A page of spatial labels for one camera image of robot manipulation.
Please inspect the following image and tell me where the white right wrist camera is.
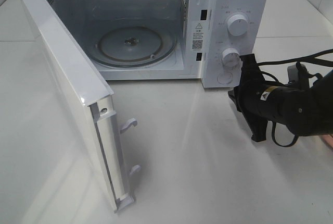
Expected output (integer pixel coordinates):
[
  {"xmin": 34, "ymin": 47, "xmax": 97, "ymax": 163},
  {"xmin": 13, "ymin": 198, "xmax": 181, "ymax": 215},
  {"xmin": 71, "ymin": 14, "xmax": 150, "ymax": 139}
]
[{"xmin": 286, "ymin": 64, "xmax": 310, "ymax": 90}]

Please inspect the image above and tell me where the white microwave door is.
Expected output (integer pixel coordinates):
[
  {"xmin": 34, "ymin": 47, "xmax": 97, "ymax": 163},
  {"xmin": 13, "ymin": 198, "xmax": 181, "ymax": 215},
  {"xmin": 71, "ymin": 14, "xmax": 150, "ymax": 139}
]
[{"xmin": 21, "ymin": 0, "xmax": 137, "ymax": 211}]

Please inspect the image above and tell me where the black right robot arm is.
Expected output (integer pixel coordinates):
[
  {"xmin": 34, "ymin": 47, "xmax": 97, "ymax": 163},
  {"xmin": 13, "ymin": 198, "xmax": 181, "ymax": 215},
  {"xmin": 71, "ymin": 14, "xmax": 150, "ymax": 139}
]
[{"xmin": 228, "ymin": 49, "xmax": 332, "ymax": 147}]

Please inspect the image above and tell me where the upper white power knob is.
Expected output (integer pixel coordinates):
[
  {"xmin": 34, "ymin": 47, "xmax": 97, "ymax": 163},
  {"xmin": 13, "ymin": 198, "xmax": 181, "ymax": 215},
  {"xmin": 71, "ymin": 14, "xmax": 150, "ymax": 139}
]
[{"xmin": 227, "ymin": 13, "xmax": 249, "ymax": 36}]

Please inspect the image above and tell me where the pink plate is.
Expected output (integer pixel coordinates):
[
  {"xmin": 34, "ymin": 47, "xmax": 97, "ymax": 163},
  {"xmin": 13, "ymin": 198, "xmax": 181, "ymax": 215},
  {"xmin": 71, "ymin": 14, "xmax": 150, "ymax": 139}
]
[{"xmin": 321, "ymin": 134, "xmax": 333, "ymax": 148}]

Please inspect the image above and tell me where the glass microwave turntable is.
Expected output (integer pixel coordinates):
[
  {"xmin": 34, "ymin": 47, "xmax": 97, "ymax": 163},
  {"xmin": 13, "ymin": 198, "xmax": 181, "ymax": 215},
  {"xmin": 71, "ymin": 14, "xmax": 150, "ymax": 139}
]
[{"xmin": 91, "ymin": 26, "xmax": 177, "ymax": 68}]

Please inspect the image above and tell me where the lower white timer knob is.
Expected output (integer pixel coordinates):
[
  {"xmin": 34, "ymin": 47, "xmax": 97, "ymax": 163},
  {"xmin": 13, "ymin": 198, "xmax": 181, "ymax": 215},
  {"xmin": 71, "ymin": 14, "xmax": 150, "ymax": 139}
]
[{"xmin": 222, "ymin": 47, "xmax": 240, "ymax": 67}]

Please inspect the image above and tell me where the white microwave oven body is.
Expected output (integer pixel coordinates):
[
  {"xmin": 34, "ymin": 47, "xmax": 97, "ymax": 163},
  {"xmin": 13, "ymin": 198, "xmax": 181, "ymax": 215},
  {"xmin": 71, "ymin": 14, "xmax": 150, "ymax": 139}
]
[{"xmin": 47, "ymin": 0, "xmax": 266, "ymax": 88}]

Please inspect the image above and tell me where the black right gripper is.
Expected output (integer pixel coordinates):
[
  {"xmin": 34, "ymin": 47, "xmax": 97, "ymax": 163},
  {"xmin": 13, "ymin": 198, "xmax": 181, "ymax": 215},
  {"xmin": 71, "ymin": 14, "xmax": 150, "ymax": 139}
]
[{"xmin": 227, "ymin": 54, "xmax": 284, "ymax": 142}]

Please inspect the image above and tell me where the round white door button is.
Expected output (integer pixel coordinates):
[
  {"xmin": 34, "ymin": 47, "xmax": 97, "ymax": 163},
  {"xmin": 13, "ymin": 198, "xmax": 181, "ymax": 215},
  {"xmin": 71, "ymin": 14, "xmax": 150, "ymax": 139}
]
[{"xmin": 216, "ymin": 72, "xmax": 233, "ymax": 84}]

